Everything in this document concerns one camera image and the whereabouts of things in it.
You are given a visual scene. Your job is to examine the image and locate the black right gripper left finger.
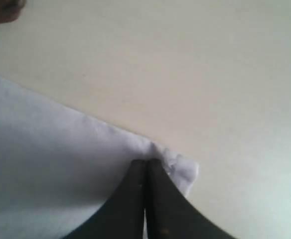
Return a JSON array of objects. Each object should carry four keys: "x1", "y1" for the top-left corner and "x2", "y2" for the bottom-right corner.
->
[{"x1": 65, "y1": 159, "x2": 146, "y2": 239}]

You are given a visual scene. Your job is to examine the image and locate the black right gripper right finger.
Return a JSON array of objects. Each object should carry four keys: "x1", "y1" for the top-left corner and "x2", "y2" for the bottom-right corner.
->
[{"x1": 145, "y1": 159, "x2": 233, "y2": 239}]

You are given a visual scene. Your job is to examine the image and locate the white t-shirt red lettering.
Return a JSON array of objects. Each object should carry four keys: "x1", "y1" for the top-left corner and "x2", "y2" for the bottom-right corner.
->
[{"x1": 0, "y1": 77, "x2": 199, "y2": 239}]

